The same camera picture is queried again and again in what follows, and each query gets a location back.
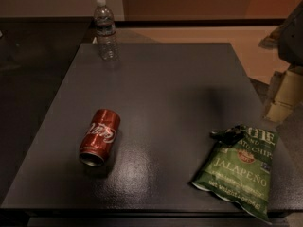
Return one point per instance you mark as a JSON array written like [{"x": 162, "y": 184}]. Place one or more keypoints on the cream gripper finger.
[{"x": 284, "y": 94}]

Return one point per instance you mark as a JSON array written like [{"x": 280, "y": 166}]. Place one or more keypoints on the red coke can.
[{"x": 96, "y": 145}]

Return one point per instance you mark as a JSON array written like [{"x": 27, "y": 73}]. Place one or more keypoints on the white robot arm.
[{"x": 287, "y": 39}]

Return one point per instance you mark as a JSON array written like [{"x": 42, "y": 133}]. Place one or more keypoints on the green jalapeno chips bag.
[{"x": 239, "y": 168}]

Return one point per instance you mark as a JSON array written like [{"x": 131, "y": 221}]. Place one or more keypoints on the clear plastic water bottle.
[{"x": 104, "y": 22}]

